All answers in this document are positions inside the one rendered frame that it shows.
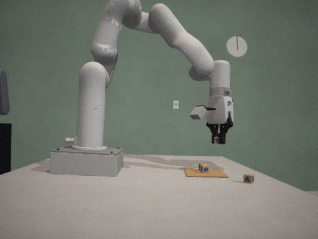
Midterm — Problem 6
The tan mat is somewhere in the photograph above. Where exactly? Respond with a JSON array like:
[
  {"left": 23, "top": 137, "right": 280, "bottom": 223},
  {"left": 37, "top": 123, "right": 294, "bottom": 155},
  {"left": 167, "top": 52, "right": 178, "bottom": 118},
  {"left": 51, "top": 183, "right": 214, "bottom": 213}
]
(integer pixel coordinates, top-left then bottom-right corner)
[{"left": 184, "top": 169, "right": 229, "bottom": 178}]

